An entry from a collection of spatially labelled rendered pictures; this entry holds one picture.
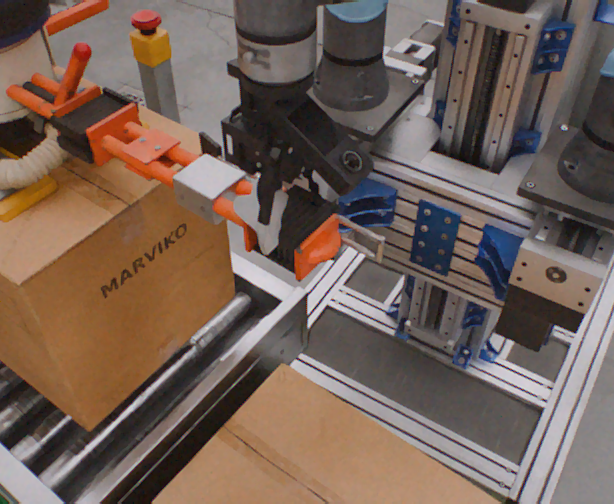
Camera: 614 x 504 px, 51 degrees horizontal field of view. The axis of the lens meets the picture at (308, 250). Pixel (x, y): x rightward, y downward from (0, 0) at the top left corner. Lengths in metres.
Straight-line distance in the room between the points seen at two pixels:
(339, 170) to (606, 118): 0.58
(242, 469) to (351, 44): 0.82
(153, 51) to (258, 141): 1.01
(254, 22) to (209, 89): 2.75
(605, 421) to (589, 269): 1.13
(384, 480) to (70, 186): 0.78
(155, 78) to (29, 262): 0.81
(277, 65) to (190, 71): 2.90
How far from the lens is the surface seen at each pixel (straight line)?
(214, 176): 0.82
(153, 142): 0.89
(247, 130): 0.68
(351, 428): 1.37
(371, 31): 1.22
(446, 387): 1.86
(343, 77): 1.25
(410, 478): 1.34
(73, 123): 0.95
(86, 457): 1.42
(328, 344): 1.90
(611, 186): 1.16
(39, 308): 1.00
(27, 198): 1.06
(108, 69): 3.62
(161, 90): 1.71
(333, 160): 0.64
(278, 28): 0.59
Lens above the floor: 1.74
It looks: 46 degrees down
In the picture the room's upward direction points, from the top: straight up
